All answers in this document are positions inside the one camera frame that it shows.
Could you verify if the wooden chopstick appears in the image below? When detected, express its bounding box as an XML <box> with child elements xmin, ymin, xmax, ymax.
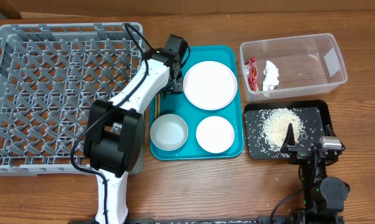
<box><xmin>154</xmin><ymin>94</ymin><xmax>159</xmax><ymax>119</ymax></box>
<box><xmin>157</xmin><ymin>94</ymin><xmax>161</xmax><ymax>117</ymax></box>

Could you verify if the white tissue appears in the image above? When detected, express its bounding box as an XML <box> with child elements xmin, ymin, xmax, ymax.
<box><xmin>262</xmin><ymin>60</ymin><xmax>279</xmax><ymax>91</ymax></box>

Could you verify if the red ketchup sachet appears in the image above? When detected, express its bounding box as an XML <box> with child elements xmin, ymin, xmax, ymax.
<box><xmin>244</xmin><ymin>57</ymin><xmax>259</xmax><ymax>92</ymax></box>

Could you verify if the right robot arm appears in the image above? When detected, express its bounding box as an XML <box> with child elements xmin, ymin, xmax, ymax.
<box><xmin>278</xmin><ymin>124</ymin><xmax>350</xmax><ymax>223</ymax></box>

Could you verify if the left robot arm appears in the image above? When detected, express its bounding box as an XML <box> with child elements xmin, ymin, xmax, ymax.
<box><xmin>83</xmin><ymin>44</ymin><xmax>190</xmax><ymax>223</ymax></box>

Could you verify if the black food waste tray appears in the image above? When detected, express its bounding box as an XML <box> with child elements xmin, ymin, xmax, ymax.
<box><xmin>244</xmin><ymin>100</ymin><xmax>331</xmax><ymax>159</ymax></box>

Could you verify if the clear plastic waste bin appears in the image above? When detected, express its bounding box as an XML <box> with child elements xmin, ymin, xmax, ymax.
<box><xmin>240</xmin><ymin>33</ymin><xmax>348</xmax><ymax>102</ymax></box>

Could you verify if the teal serving tray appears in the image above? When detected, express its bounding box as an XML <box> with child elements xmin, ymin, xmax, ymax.
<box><xmin>150</xmin><ymin>45</ymin><xmax>245</xmax><ymax>161</ymax></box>

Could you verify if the pile of white rice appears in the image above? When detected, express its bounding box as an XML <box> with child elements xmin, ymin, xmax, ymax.
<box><xmin>260</xmin><ymin>108</ymin><xmax>306</xmax><ymax>152</ymax></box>

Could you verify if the large white plate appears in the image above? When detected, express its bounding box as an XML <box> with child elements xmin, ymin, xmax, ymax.
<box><xmin>183</xmin><ymin>61</ymin><xmax>237</xmax><ymax>111</ymax></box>

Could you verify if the grey shallow bowl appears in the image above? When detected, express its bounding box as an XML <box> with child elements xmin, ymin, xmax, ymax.
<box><xmin>150</xmin><ymin>114</ymin><xmax>189</xmax><ymax>151</ymax></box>

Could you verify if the small white plate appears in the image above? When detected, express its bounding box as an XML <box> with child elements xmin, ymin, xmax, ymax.
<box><xmin>196</xmin><ymin>116</ymin><xmax>235</xmax><ymax>154</ymax></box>

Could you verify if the grey plastic dish rack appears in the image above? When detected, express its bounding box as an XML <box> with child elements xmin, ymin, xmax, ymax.
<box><xmin>0</xmin><ymin>22</ymin><xmax>144</xmax><ymax>176</ymax></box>

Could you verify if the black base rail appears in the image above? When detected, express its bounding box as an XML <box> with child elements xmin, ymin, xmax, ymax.
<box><xmin>126</xmin><ymin>215</ymin><xmax>299</xmax><ymax>224</ymax></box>

